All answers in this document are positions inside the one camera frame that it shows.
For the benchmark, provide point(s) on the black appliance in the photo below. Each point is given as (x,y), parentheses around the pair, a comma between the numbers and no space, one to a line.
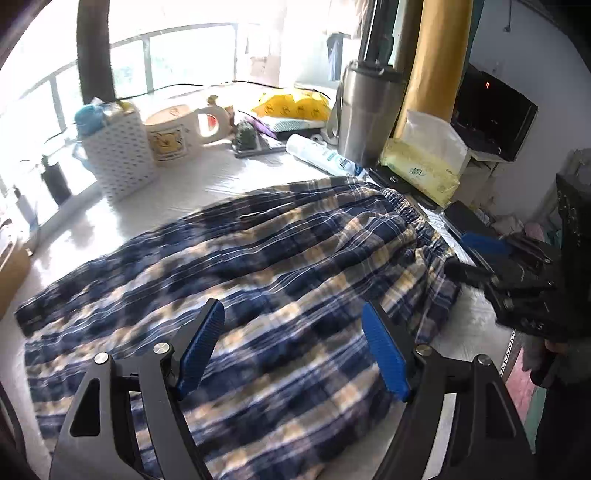
(494,120)

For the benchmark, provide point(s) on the blue bottle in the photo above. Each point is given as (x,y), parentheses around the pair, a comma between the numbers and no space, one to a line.
(87,117)

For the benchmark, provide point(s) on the beige lunch box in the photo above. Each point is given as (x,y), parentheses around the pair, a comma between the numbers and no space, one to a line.
(11,267)

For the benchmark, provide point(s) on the white perforated basket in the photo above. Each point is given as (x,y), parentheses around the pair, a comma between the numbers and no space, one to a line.
(122,157)

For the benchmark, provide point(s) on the white textured tablecloth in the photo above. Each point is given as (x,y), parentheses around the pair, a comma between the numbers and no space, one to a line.
(184,175)

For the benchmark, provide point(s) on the cream cartoon mug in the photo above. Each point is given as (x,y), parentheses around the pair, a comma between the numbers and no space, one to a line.
(173,136)

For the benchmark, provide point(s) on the yellow curtain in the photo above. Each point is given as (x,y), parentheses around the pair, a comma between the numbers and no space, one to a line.
(438,55)

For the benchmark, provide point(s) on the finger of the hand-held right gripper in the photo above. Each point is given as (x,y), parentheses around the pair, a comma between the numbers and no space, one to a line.
(466,275)
(480,243)

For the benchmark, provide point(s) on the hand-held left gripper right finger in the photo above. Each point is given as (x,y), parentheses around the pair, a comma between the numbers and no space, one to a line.
(385,355)

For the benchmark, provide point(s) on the steel tumbler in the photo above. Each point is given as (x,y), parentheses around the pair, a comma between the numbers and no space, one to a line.
(369,110)

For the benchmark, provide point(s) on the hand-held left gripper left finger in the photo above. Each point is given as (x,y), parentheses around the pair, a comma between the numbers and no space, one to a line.
(201,350)

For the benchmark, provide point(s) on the small green figurine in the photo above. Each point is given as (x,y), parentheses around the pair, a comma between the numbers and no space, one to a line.
(249,136)

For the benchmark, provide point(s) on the blue plaid pants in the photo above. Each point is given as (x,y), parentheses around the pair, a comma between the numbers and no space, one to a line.
(277,258)

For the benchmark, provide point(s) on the yellow plastic bag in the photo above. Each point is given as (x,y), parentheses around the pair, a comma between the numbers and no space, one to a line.
(295,104)

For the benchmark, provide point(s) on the black charger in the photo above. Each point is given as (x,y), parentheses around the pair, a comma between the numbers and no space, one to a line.
(55,184)

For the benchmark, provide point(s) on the dark window frame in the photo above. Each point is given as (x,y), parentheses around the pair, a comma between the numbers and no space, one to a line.
(94,46)

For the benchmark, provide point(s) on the white tube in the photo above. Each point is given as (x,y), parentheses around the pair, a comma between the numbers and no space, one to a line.
(318,154)

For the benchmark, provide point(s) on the yellow tissue pack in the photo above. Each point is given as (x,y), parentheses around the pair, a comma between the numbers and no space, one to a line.
(425,161)

